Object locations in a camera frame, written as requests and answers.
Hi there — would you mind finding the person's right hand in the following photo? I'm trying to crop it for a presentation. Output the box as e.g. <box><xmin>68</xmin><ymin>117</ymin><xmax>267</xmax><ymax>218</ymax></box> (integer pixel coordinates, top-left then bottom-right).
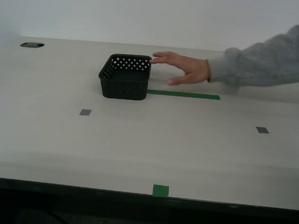
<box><xmin>148</xmin><ymin>50</ymin><xmax>211</xmax><ymax>89</ymax></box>

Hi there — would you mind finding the black perforated plastic basket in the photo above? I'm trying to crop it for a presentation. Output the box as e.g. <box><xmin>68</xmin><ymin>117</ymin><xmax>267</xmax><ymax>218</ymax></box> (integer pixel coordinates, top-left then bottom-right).
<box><xmin>97</xmin><ymin>52</ymin><xmax>153</xmax><ymax>102</ymax></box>

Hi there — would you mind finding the grey sleeved right forearm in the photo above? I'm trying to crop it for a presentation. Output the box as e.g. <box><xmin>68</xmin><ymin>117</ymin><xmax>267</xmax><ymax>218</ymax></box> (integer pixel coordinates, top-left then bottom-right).
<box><xmin>205</xmin><ymin>11</ymin><xmax>299</xmax><ymax>92</ymax></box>

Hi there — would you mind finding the long green tape strip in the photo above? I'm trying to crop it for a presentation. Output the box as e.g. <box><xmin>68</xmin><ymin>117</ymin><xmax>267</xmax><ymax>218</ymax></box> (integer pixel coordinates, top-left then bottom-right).
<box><xmin>146</xmin><ymin>90</ymin><xmax>221</xmax><ymax>100</ymax></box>

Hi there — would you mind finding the green tape square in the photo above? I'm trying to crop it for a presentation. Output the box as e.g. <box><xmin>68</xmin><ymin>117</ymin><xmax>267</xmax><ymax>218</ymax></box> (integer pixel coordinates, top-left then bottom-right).
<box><xmin>152</xmin><ymin>184</ymin><xmax>170</xmax><ymax>198</ymax></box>

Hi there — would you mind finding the black cable grommet hole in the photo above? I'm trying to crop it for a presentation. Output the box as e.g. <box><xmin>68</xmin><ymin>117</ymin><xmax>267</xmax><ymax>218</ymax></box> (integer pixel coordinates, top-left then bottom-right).
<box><xmin>19</xmin><ymin>41</ymin><xmax>45</xmax><ymax>49</ymax></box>

